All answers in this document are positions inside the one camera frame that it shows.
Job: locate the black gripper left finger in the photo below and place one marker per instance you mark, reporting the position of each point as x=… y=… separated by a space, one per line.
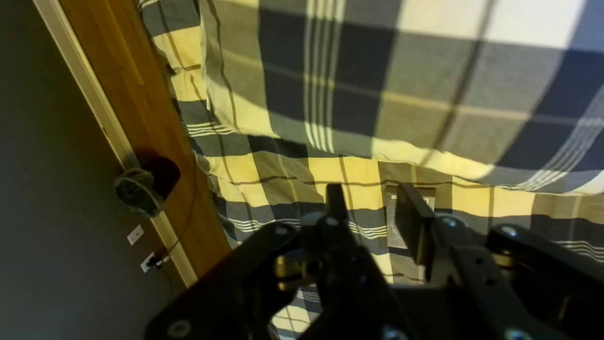
x=240 y=296

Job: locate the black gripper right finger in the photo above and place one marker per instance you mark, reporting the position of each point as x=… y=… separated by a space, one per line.
x=506 y=283

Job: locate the checkered blue yellow pillow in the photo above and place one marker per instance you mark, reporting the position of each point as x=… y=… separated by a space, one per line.
x=502 y=92

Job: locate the checkered plaid bedspread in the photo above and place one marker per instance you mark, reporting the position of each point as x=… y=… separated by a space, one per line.
x=259 y=179

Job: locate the dark round floor object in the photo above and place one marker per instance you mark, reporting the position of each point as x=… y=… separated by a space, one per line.
x=145 y=187

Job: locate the white wall outlet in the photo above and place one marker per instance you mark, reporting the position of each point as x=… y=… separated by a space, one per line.
x=134 y=234

